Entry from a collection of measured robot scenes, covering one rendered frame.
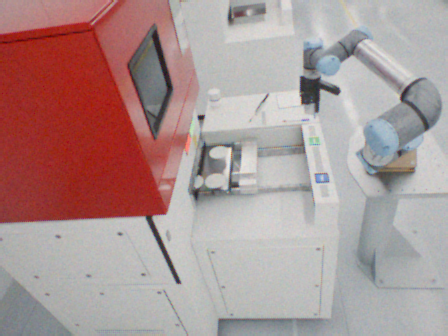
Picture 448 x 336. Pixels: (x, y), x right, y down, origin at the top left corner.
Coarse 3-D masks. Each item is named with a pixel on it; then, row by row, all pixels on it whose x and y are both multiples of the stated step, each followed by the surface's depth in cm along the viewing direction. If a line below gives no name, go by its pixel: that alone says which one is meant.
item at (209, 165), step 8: (208, 152) 180; (208, 160) 175; (216, 160) 174; (224, 160) 173; (200, 168) 171; (208, 168) 170; (216, 168) 169; (224, 168) 168; (208, 176) 166; (224, 184) 160
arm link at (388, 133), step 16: (384, 112) 105; (400, 112) 99; (416, 112) 98; (368, 128) 103; (384, 128) 100; (400, 128) 98; (416, 128) 98; (368, 144) 110; (384, 144) 100; (400, 144) 101; (368, 160) 137; (384, 160) 134
